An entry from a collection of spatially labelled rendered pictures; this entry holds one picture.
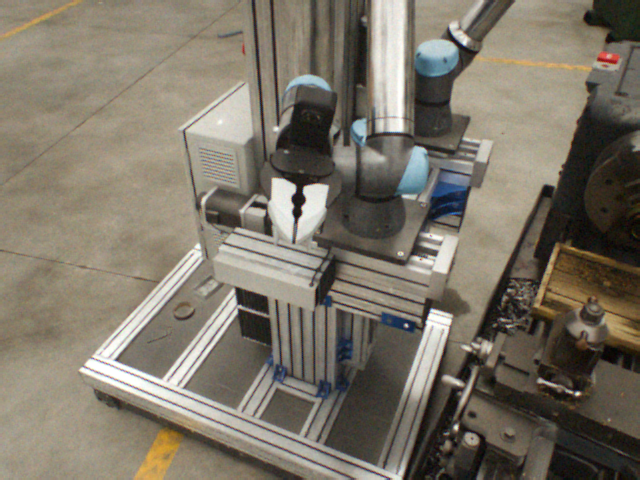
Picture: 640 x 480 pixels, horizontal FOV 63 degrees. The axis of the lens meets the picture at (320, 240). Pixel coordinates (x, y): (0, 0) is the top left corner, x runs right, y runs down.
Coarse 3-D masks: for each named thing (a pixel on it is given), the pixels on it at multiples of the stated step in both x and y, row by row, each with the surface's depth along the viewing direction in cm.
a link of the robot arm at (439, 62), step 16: (432, 48) 143; (448, 48) 142; (416, 64) 143; (432, 64) 140; (448, 64) 140; (416, 80) 145; (432, 80) 142; (448, 80) 143; (416, 96) 147; (432, 96) 145; (448, 96) 147
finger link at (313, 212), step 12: (312, 192) 56; (324, 192) 57; (312, 204) 55; (324, 204) 55; (300, 216) 55; (312, 216) 53; (324, 216) 55; (300, 228) 52; (312, 228) 53; (300, 240) 52
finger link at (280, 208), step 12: (276, 180) 57; (276, 192) 56; (288, 192) 56; (276, 204) 54; (288, 204) 54; (276, 216) 53; (288, 216) 53; (276, 228) 53; (288, 228) 52; (276, 240) 56; (288, 240) 52
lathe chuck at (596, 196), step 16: (624, 144) 141; (608, 160) 141; (592, 176) 145; (608, 176) 143; (592, 192) 147; (608, 192) 145; (624, 192) 143; (592, 208) 150; (608, 208) 148; (624, 208) 145; (608, 224) 150; (624, 240) 151
